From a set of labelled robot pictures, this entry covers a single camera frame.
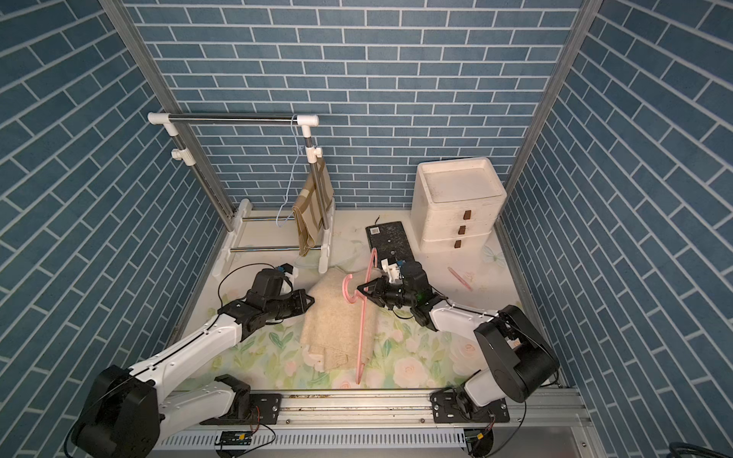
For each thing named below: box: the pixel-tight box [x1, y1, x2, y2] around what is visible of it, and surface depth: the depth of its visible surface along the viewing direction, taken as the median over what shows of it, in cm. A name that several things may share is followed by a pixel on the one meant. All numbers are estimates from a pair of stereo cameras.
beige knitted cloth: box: [300, 268, 378, 372], surface depth 84 cm
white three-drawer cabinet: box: [410, 156, 507, 253], surface depth 100 cm
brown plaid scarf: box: [292, 157, 336, 257], surface depth 89 cm
